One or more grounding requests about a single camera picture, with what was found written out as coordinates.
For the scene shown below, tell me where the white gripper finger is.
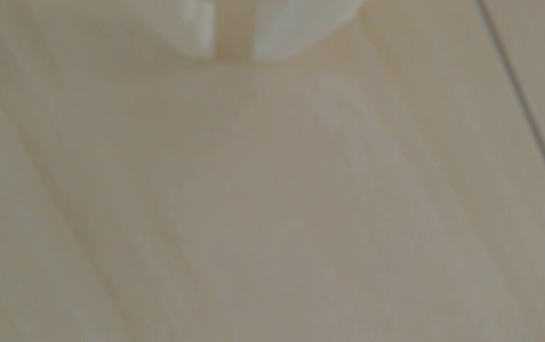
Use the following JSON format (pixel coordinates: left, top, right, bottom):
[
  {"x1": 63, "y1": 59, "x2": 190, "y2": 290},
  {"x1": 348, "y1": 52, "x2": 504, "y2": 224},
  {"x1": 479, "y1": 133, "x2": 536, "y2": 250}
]
[
  {"x1": 253, "y1": 0, "x2": 366, "y2": 64},
  {"x1": 125, "y1": 0, "x2": 216, "y2": 61}
]

